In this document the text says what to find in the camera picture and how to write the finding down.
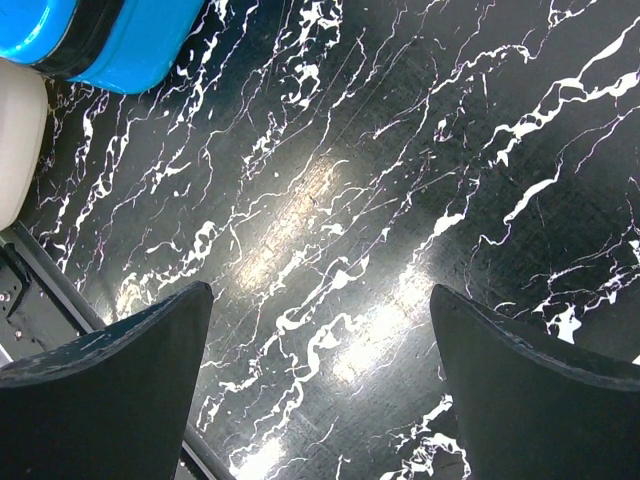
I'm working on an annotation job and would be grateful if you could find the blue fish print suitcase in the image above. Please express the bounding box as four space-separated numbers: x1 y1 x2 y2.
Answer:
1 0 204 94

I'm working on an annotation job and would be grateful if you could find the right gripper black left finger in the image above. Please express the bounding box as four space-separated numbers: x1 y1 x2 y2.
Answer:
1 281 213 479

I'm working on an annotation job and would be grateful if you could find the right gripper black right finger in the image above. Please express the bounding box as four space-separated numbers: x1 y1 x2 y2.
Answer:
430 285 639 479

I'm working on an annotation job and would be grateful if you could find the white plastic basin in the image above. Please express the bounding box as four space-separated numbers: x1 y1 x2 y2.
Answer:
0 59 48 229

